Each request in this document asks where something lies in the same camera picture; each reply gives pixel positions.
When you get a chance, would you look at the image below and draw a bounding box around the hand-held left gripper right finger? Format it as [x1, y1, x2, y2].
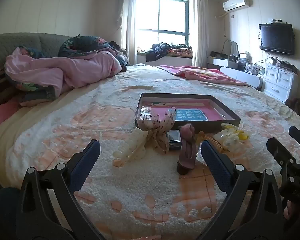
[196, 140, 286, 240]

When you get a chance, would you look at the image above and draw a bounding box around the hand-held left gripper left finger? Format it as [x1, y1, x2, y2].
[15, 139, 108, 240]

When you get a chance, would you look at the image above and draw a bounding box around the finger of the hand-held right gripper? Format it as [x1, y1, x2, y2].
[289, 126, 300, 153]
[266, 137, 300, 171]

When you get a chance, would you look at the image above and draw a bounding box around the beige spiral hair tie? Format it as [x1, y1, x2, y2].
[195, 131, 227, 154]

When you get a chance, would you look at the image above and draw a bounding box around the clear packet with cream clips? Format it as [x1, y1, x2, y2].
[213, 131, 241, 152]

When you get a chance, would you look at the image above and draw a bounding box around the dusty pink hair claw clip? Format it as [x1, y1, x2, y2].
[177, 139, 197, 175]

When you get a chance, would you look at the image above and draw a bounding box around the clear packet with yellow clips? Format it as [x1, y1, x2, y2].
[221, 122, 251, 141]

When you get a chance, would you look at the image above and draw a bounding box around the pink fur hair clip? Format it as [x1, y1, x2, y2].
[179, 124, 196, 143]

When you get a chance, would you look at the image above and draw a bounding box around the dark cardboard box tray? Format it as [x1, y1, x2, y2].
[134, 92, 241, 133]

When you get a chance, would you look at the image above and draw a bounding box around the cream hair claw clip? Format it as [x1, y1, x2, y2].
[112, 127, 149, 167]

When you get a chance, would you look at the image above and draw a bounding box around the small earring packet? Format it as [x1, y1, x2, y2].
[167, 129, 182, 151]

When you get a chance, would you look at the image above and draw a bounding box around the polka dot bow hair tie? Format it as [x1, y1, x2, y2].
[139, 106, 177, 156]

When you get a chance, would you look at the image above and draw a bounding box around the person's right hand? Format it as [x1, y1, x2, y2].
[282, 199, 300, 222]

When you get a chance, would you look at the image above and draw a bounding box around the brown furry bag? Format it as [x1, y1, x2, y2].
[286, 97, 300, 121]

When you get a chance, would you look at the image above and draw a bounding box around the blue printed card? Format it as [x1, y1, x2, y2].
[175, 109, 209, 122]

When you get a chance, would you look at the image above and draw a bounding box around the white drawer dresser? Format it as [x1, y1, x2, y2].
[262, 64, 298, 103]

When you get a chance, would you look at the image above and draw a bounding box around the white low desk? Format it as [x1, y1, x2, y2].
[207, 56, 264, 90]

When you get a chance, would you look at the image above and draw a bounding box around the pink printed blanket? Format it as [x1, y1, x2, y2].
[155, 65, 252, 88]

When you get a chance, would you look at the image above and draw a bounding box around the pink floral quilt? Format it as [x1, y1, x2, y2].
[4, 35, 127, 107]

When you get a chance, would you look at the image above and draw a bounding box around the white arched mirror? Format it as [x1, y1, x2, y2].
[224, 39, 239, 56]

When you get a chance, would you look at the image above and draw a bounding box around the striped pillow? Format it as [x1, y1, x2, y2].
[0, 66, 18, 111]

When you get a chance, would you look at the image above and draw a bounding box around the pile of colourful clothes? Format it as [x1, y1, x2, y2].
[169, 45, 193, 57]

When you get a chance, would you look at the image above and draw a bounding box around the dark puffer jacket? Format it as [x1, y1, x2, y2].
[145, 42, 171, 62]

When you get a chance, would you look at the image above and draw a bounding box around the white curtain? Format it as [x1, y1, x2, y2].
[119, 0, 138, 65]
[192, 0, 211, 67]

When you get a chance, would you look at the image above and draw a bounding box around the green padded headboard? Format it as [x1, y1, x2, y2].
[0, 32, 74, 68]

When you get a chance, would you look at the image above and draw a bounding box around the white air conditioner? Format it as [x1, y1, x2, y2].
[223, 0, 253, 12]

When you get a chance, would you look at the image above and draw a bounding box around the window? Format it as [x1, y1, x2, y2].
[135, 0, 190, 51]

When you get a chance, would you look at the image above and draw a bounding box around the black wall television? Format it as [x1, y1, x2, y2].
[258, 23, 296, 56]

